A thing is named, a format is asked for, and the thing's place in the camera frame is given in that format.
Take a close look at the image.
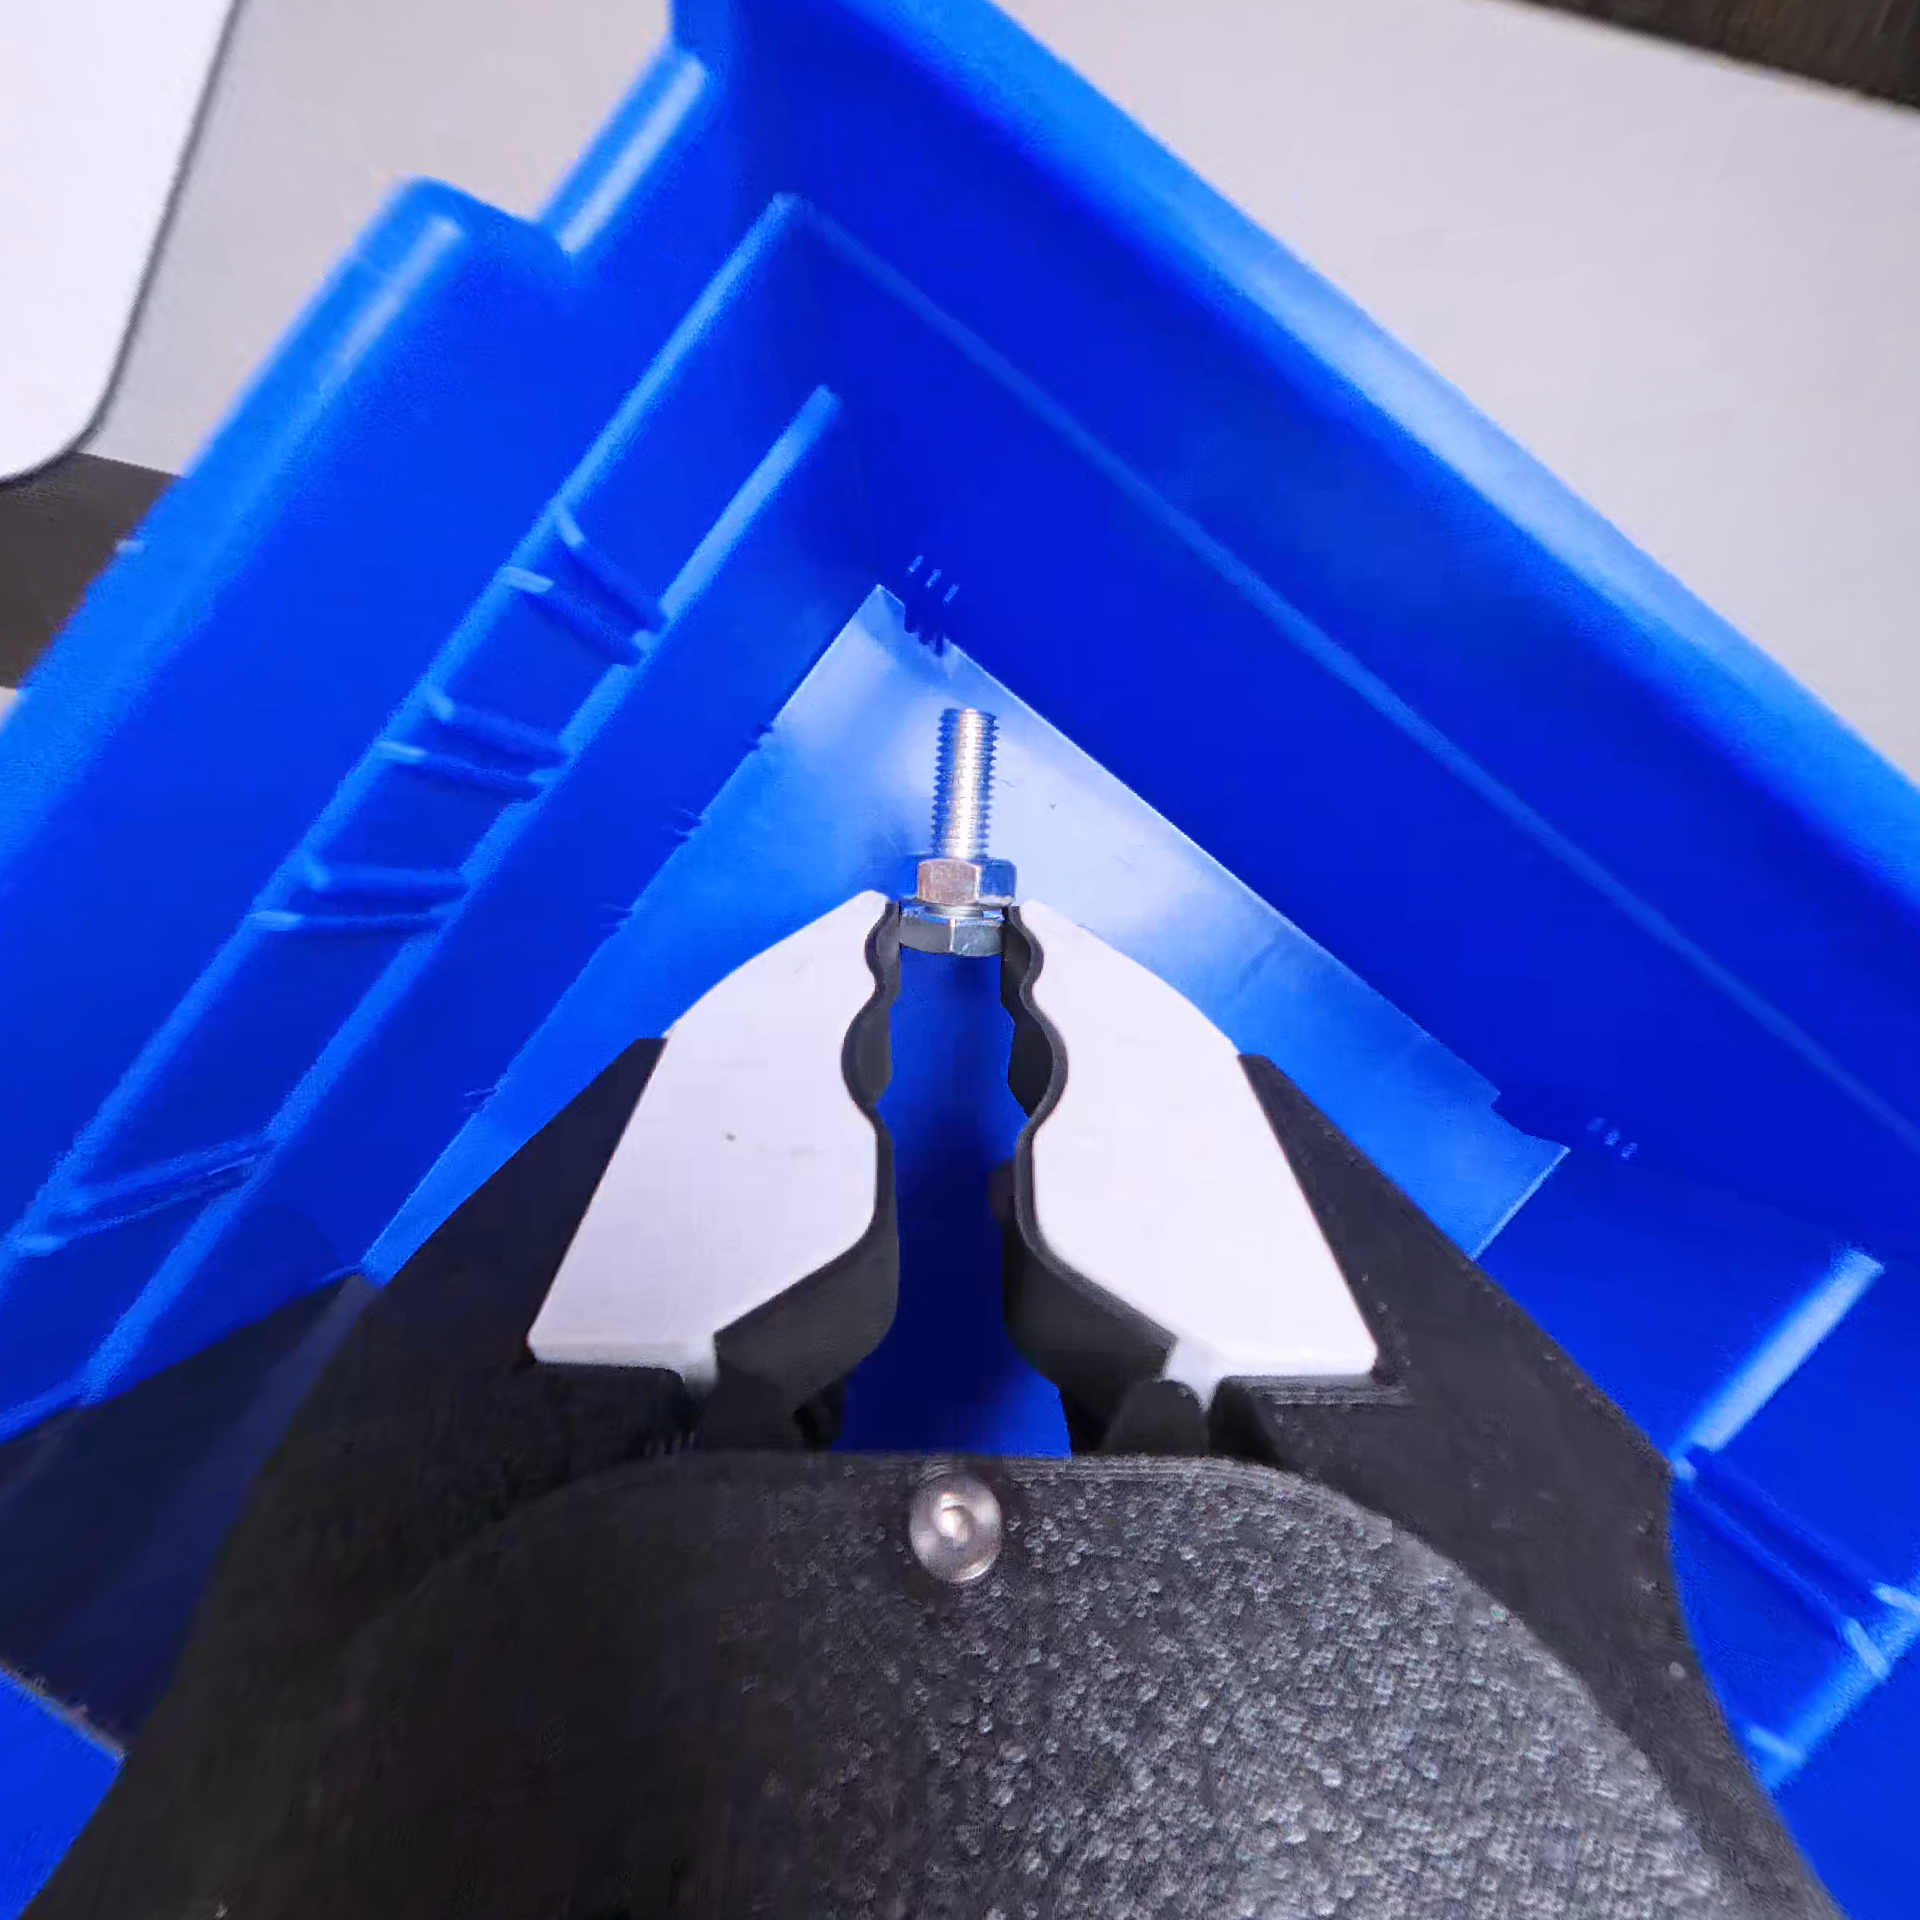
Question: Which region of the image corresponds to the blue plastic bin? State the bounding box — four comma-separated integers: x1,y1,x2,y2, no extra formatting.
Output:
0,0,1920,1920

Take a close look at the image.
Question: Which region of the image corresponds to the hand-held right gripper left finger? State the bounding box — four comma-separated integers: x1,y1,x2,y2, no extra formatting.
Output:
526,889,905,1390

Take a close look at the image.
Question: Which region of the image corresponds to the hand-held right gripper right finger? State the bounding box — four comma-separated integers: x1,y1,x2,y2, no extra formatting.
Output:
999,901,1383,1390

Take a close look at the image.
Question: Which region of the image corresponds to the steel hex bolt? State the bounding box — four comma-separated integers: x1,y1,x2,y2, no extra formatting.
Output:
897,709,1010,961

